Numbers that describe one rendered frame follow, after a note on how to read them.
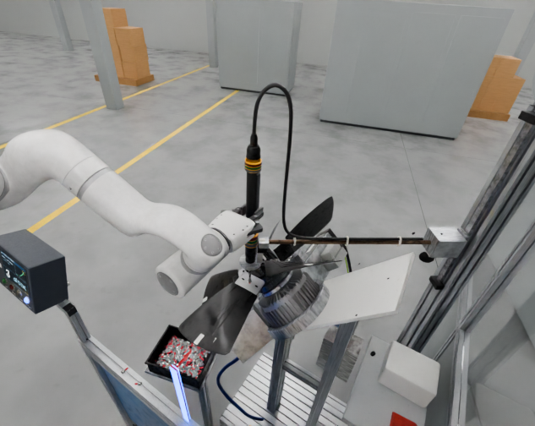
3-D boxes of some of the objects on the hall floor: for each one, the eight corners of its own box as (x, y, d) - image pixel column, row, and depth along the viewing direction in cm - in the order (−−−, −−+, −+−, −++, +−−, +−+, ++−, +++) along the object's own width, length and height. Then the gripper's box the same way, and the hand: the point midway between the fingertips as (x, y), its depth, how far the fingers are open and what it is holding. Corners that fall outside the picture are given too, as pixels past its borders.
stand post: (314, 428, 170) (364, 302, 102) (308, 445, 164) (356, 320, 96) (308, 423, 172) (352, 296, 104) (300, 439, 165) (342, 314, 98)
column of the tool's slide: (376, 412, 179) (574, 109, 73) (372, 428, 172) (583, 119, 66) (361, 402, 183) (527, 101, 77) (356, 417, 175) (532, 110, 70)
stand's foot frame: (351, 414, 177) (354, 408, 172) (320, 505, 144) (323, 500, 140) (263, 357, 202) (264, 352, 197) (220, 423, 169) (219, 418, 164)
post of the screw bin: (214, 437, 164) (204, 362, 117) (211, 443, 162) (200, 370, 115) (209, 435, 165) (197, 360, 118) (206, 441, 162) (193, 368, 115)
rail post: (137, 422, 168) (98, 347, 122) (131, 428, 165) (89, 355, 119) (132, 417, 169) (92, 342, 124) (126, 424, 167) (83, 350, 121)
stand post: (280, 404, 179) (297, 312, 126) (272, 418, 173) (286, 328, 119) (273, 400, 181) (287, 307, 127) (265, 414, 175) (277, 322, 121)
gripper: (242, 245, 67) (281, 207, 80) (188, 219, 73) (232, 188, 86) (242, 268, 71) (280, 228, 84) (190, 242, 78) (232, 209, 91)
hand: (252, 211), depth 84 cm, fingers closed on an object, 4 cm apart
